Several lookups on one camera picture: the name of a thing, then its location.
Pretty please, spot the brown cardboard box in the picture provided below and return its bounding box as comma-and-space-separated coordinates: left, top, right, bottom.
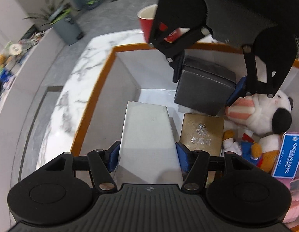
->
179, 112, 225, 184

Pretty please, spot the black box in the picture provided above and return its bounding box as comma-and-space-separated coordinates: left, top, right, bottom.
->
174, 56, 236, 116

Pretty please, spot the white long box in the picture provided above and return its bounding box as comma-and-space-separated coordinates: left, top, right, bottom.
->
114, 101, 183, 186

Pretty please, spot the snoopy plush toy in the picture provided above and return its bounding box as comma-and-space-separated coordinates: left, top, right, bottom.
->
225, 90, 294, 137

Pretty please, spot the teddy bear blue outfit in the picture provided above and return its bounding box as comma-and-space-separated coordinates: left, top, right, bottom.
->
221, 130, 281, 173

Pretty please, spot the pink backpack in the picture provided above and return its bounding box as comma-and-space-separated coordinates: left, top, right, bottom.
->
279, 177, 299, 223

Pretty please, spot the red mug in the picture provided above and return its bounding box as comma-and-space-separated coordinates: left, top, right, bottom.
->
136, 4, 191, 44

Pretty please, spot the orange storage box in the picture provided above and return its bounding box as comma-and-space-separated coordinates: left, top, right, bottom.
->
68, 43, 299, 231

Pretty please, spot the blue ocean park tag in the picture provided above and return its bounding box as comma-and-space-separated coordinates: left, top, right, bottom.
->
272, 132, 299, 179

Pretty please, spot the grey plant pot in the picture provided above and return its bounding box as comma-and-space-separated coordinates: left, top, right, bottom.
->
52, 14, 84, 46

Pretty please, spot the green potted plant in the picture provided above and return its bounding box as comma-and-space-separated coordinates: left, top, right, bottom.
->
23, 0, 75, 28

